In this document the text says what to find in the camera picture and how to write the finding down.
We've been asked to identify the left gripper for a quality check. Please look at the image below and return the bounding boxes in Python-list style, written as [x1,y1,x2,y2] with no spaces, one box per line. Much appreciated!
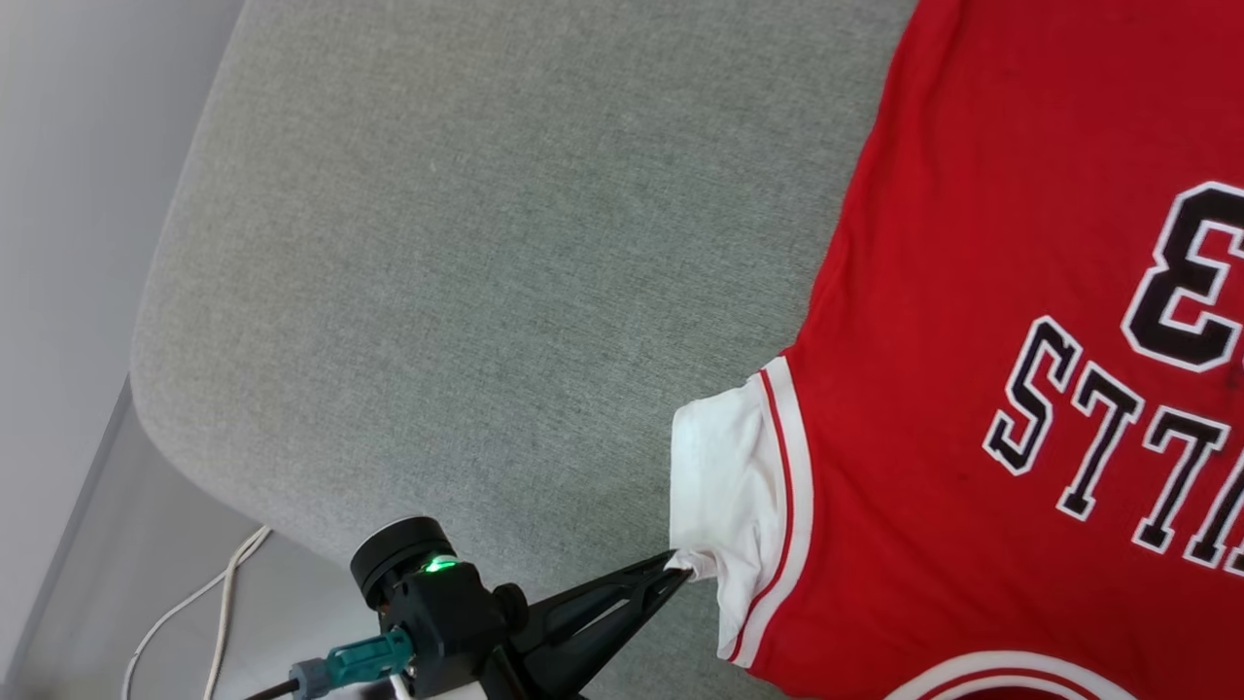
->
[379,549,694,700]

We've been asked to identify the teal cable connector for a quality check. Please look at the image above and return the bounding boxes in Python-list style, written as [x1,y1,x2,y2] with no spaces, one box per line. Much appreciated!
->
[289,627,418,700]

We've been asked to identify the red basketball jersey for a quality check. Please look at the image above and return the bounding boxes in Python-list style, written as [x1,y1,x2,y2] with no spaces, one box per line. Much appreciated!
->
[669,0,1244,700]

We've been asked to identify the grey fabric sofa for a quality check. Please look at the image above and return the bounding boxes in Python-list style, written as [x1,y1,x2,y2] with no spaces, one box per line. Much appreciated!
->
[129,0,919,700]

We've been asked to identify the white cable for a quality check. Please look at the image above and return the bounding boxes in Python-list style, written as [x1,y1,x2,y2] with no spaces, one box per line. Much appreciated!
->
[121,525,274,700]

